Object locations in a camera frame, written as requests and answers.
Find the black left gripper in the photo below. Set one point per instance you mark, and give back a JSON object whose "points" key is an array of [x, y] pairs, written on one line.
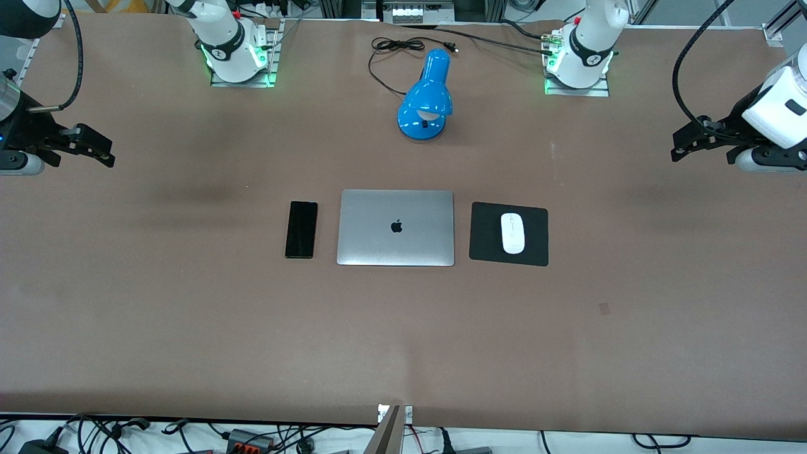
{"points": [[733, 121]]}

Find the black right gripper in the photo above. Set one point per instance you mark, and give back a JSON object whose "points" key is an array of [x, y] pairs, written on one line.
{"points": [[25, 129]]}

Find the white computer mouse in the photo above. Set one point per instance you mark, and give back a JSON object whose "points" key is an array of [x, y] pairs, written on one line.
{"points": [[512, 233]]}

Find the black smartphone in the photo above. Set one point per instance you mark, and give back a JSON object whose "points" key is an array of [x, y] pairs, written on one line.
{"points": [[301, 230]]}

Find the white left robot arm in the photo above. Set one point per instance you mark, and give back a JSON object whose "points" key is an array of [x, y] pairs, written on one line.
{"points": [[589, 38]]}

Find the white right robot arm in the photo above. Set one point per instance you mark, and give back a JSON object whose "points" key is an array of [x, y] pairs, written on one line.
{"points": [[227, 38]]}

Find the black mouse pad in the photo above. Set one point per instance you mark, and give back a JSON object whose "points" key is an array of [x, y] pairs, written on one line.
{"points": [[485, 249]]}

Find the blue desk lamp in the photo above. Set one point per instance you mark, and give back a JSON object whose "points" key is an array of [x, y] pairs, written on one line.
{"points": [[429, 94]]}

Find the black power adapter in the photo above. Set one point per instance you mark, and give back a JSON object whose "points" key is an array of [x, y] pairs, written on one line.
{"points": [[41, 446]]}

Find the silver closed laptop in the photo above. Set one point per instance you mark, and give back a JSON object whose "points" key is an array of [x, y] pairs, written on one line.
{"points": [[396, 227]]}

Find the white power strip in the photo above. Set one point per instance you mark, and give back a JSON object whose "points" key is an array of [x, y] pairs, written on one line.
{"points": [[413, 12]]}

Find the grey orange connector block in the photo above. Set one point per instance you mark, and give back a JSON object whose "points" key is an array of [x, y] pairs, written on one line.
{"points": [[249, 439]]}

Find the aluminium frame rail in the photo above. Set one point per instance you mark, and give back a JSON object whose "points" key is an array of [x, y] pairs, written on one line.
{"points": [[773, 33], [28, 53]]}

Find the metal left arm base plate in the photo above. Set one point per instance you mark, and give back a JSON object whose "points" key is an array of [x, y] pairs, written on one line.
{"points": [[602, 88]]}

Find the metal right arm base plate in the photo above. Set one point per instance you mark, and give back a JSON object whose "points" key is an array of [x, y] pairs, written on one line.
{"points": [[270, 63]]}

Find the white metal bracket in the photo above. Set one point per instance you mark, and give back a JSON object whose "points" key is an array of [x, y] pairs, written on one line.
{"points": [[408, 414]]}

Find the wooden post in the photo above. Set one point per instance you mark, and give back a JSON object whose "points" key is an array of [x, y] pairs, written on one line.
{"points": [[386, 435]]}

